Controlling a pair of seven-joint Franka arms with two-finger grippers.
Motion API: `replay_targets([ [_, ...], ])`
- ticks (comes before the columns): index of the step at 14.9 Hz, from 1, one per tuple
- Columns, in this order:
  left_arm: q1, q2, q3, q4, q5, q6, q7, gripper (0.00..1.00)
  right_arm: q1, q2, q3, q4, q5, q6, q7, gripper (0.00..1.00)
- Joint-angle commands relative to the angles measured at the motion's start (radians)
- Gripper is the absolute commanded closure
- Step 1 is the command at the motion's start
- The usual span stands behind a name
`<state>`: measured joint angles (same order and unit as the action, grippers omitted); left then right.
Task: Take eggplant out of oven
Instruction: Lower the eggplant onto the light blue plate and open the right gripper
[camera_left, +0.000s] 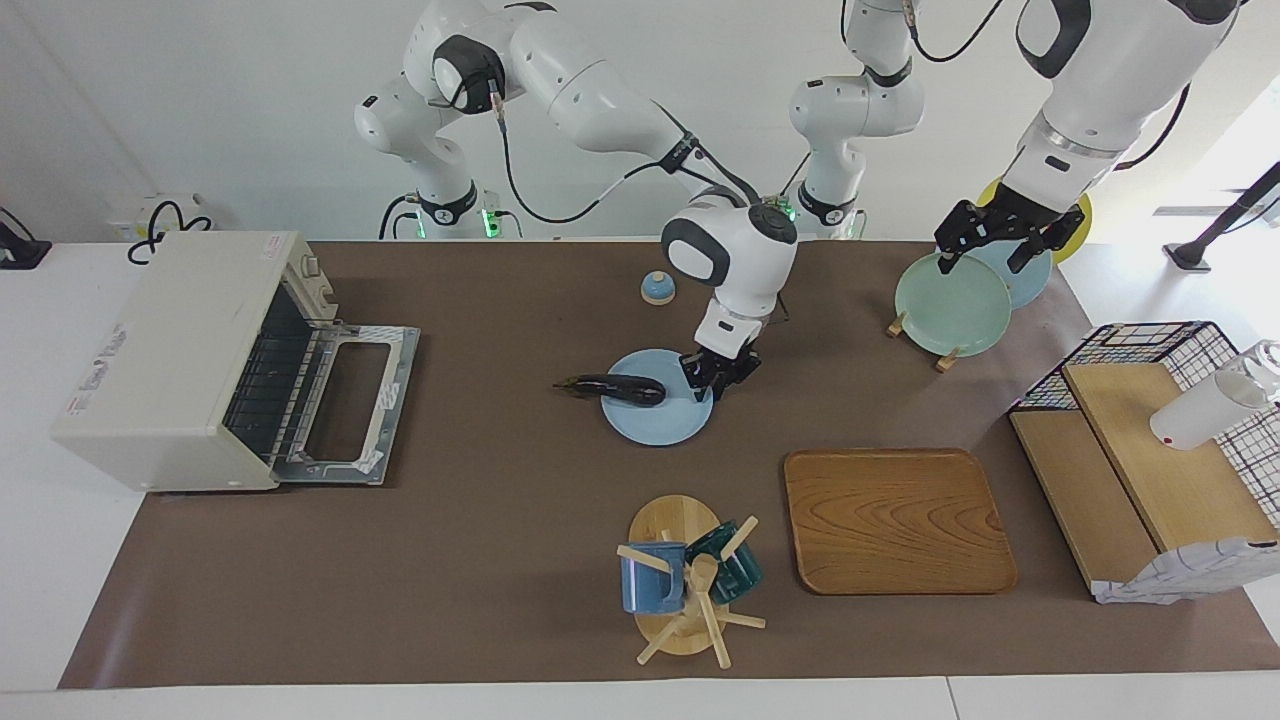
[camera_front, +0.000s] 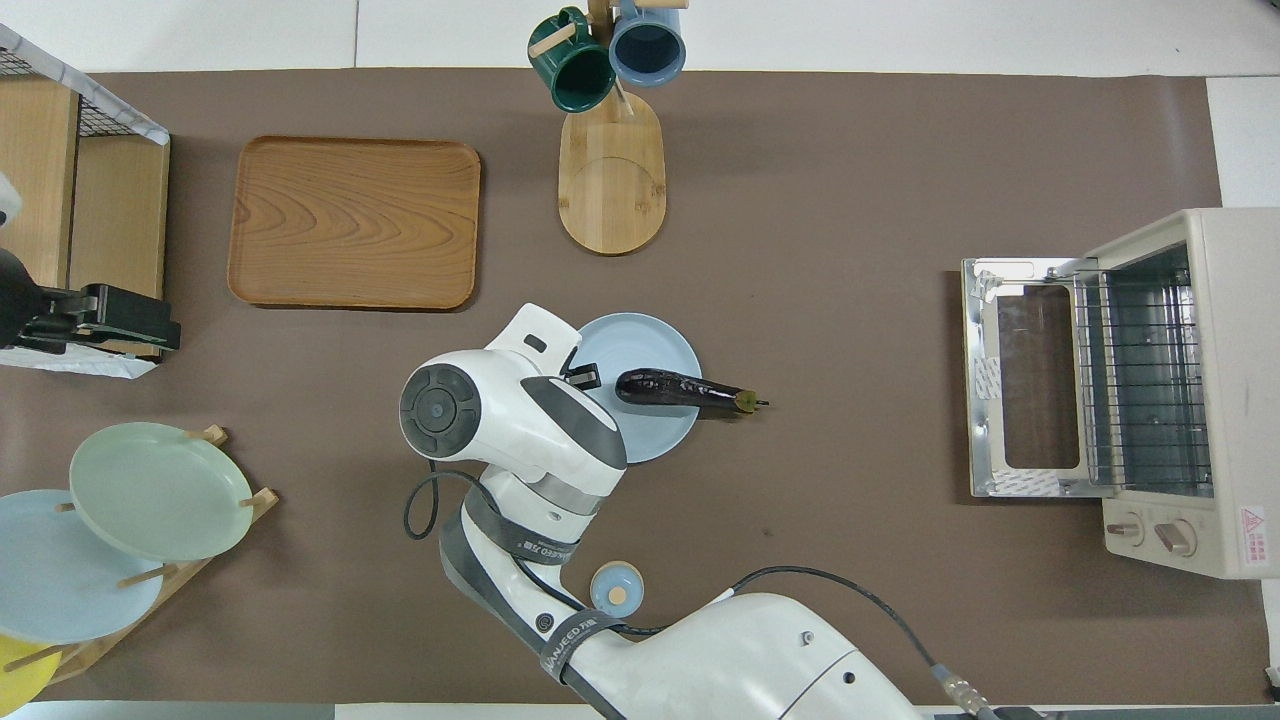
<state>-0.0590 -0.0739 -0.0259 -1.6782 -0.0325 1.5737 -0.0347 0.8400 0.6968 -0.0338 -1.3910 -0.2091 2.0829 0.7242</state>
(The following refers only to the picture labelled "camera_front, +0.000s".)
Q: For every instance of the light blue plate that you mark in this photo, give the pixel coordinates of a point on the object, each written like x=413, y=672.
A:
x=60, y=590
x=650, y=345

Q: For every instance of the wooden mug tree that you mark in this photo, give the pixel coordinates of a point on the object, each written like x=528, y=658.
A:
x=612, y=190

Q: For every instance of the beige oven knob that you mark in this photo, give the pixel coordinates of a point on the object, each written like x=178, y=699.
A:
x=1175, y=538
x=1125, y=529

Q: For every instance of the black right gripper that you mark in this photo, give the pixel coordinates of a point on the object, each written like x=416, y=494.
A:
x=582, y=378

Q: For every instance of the dark green mug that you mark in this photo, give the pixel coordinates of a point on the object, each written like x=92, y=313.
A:
x=575, y=85

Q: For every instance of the wooden tray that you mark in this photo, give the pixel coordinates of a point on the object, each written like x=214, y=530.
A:
x=350, y=220

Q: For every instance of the pale green plate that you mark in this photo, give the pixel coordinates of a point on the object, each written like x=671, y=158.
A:
x=160, y=490

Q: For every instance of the brown table mat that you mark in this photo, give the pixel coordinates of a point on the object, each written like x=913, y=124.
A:
x=800, y=180

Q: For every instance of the dark purple eggplant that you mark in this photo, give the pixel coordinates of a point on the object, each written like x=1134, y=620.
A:
x=660, y=388

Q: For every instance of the yellow plate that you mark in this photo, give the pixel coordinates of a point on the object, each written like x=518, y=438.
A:
x=20, y=680

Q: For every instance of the blue mug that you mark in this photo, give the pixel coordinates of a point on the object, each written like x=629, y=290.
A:
x=648, y=50

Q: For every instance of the beige toaster oven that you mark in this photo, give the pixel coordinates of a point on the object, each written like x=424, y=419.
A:
x=1240, y=400

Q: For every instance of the glass oven door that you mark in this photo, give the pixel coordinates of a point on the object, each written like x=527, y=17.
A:
x=1040, y=400

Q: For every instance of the wooden stepped shelf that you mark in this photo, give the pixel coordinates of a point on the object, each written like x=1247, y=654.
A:
x=120, y=220

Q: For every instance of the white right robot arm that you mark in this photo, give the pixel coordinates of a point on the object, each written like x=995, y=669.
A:
x=500, y=420

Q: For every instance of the wooden plate rack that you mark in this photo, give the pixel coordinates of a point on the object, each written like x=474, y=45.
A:
x=265, y=497

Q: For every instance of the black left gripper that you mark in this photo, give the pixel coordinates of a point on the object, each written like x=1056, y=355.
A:
x=120, y=320

